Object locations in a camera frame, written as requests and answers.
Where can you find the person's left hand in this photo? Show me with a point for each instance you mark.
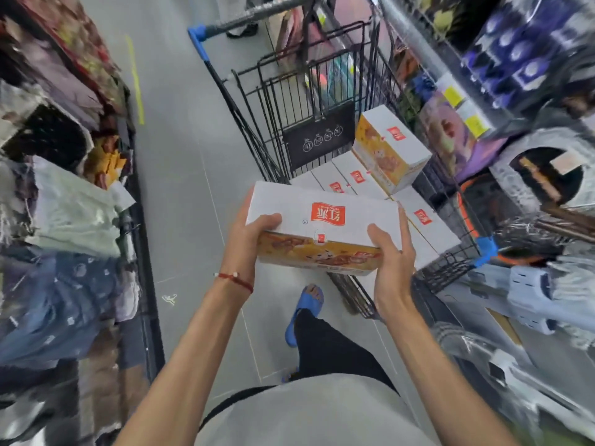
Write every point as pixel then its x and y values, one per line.
pixel 241 255

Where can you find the person's right hand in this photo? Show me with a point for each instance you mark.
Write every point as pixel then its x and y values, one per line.
pixel 395 278

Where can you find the stack of white boxes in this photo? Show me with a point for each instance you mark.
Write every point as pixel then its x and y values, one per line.
pixel 432 227

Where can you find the white yellow snack box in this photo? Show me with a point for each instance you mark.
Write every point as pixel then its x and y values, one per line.
pixel 288 204
pixel 395 153

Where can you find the person's right forearm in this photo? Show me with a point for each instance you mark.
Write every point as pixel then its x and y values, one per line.
pixel 441 380

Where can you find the person's left forearm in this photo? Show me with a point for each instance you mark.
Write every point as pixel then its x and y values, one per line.
pixel 186 366

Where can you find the blue rubber slipper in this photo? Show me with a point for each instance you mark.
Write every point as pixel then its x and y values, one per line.
pixel 289 376
pixel 304 304

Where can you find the black trousers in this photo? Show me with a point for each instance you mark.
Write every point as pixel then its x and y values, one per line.
pixel 334 348

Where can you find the orange rimmed bucket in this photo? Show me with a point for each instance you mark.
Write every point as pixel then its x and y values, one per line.
pixel 465 218

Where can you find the light blue flat mop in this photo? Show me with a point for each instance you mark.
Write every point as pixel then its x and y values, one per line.
pixel 530 292

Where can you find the white mop in clear plastic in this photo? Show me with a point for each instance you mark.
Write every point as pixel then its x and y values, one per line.
pixel 502 366

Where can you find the purple pink printed package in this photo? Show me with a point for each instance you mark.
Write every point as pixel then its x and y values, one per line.
pixel 446 134

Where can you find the grey fluffy round mat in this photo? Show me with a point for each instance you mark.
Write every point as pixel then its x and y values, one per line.
pixel 506 171

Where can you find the grey shirt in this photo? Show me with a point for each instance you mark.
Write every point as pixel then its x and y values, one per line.
pixel 316 413

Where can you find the grey fluffy mop head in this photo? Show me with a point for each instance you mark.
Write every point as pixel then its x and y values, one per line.
pixel 572 274

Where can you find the shelf price label strip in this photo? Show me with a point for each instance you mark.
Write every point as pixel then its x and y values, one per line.
pixel 453 95

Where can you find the green blue printed package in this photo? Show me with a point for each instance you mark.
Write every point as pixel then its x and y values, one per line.
pixel 420 85

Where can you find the pink fabric bag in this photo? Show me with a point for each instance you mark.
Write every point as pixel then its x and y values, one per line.
pixel 297 37

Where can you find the row of dark blue packets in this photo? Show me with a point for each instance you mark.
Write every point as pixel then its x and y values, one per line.
pixel 520 51

